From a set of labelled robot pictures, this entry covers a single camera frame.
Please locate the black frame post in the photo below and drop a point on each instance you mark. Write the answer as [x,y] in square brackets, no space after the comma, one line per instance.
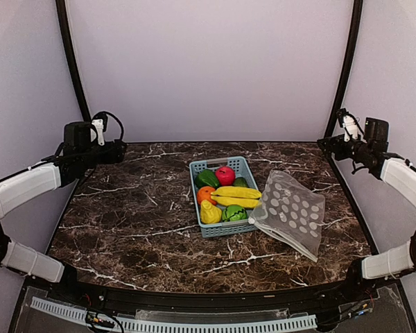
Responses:
[346,67]
[63,22]

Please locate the grey slotted cable duct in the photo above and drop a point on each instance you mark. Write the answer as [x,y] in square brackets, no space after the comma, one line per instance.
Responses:
[160,321]

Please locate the green toy watermelon ball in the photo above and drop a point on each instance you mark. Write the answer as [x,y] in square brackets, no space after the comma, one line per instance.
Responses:
[234,213]

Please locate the blue perforated plastic basket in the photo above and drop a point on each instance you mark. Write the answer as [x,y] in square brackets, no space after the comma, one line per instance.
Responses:
[241,168]

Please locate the orange toy orange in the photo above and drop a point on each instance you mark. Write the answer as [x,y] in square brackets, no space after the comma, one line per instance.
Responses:
[205,193]

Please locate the left black frame post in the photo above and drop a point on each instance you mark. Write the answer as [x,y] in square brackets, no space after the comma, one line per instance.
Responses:
[63,22]

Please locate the right black frame post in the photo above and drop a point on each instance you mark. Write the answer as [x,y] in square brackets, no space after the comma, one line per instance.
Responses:
[346,67]

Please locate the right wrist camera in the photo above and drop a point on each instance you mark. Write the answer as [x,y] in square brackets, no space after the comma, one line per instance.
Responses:
[349,123]

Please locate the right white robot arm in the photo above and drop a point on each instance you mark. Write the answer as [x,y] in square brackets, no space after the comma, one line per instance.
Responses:
[367,148]

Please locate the black front rail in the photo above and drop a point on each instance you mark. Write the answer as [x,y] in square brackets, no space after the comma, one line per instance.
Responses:
[329,301]

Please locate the green toy mango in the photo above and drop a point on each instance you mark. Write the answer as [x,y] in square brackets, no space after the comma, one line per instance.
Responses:
[240,182]

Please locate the yellow toy pear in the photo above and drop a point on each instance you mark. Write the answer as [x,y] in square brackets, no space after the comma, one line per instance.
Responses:
[209,213]

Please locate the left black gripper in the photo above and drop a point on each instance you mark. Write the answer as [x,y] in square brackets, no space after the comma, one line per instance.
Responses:
[116,153]

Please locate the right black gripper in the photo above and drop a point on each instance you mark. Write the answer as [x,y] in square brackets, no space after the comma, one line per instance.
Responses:
[331,141]

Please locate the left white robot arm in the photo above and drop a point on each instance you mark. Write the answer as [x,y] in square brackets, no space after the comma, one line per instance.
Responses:
[83,148]

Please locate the yellow toy banana bunch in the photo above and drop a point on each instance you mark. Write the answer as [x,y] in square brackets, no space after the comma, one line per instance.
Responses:
[230,195]

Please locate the green toy bell pepper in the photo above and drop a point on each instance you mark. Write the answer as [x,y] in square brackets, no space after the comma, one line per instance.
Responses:
[206,178]

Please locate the clear dotted zip bag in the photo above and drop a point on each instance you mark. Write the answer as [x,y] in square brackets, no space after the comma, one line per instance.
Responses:
[290,213]

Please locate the red toy apple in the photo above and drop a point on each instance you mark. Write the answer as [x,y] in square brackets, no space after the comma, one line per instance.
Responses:
[225,175]

